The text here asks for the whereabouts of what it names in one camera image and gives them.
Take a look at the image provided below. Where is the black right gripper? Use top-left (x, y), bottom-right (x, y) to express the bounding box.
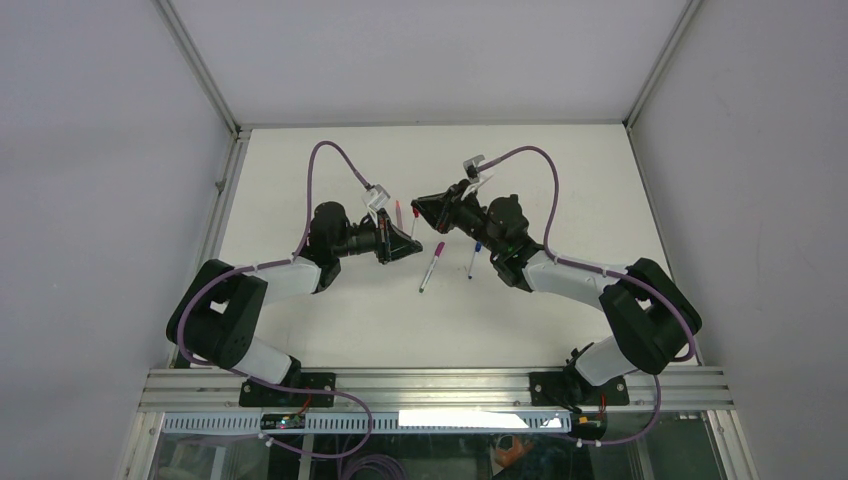
top-left (411, 180), bottom-right (504, 258)

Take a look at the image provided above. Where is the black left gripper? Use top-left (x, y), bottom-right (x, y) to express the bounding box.
top-left (331, 208), bottom-right (421, 264)

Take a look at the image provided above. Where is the white pen green end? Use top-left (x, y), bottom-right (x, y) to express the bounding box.
top-left (418, 255), bottom-right (439, 294)

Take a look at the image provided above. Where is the white pen blue end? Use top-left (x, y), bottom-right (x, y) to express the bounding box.
top-left (466, 250), bottom-right (479, 280)

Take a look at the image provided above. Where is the pink highlighter pen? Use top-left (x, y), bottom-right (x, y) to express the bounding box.
top-left (395, 200), bottom-right (404, 231)

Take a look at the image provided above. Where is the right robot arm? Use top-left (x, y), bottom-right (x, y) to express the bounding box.
top-left (411, 181), bottom-right (702, 405)

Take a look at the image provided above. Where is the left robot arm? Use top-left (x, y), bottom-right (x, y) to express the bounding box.
top-left (166, 202), bottom-right (423, 406)

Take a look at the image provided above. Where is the orange object under table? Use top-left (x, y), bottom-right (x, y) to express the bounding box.
top-left (490, 440), bottom-right (528, 469)

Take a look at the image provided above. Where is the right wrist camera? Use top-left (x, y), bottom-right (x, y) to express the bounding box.
top-left (461, 155), bottom-right (491, 200)

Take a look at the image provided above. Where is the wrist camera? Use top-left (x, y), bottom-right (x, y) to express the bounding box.
top-left (461, 155), bottom-right (491, 200)
top-left (361, 184), bottom-right (391, 214)

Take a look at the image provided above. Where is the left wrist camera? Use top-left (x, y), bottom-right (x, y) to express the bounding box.
top-left (361, 184), bottom-right (391, 214)

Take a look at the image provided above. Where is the white slotted cable duct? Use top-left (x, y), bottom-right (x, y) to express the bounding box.
top-left (162, 409), bottom-right (571, 436)

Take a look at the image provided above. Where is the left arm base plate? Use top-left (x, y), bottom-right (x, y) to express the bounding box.
top-left (238, 371), bottom-right (337, 408)

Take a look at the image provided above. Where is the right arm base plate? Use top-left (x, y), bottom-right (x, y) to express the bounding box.
top-left (527, 369), bottom-right (630, 409)

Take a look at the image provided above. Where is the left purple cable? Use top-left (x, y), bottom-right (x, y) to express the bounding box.
top-left (175, 140), bottom-right (408, 480)

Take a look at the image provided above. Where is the purple cable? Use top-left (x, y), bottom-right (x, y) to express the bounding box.
top-left (476, 145), bottom-right (698, 447)
top-left (175, 140), bottom-right (408, 480)

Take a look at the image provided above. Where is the aluminium front rail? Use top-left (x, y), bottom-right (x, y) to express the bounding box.
top-left (138, 366), bottom-right (736, 413)

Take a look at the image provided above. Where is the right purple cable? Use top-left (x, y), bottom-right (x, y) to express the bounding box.
top-left (476, 145), bottom-right (698, 447)

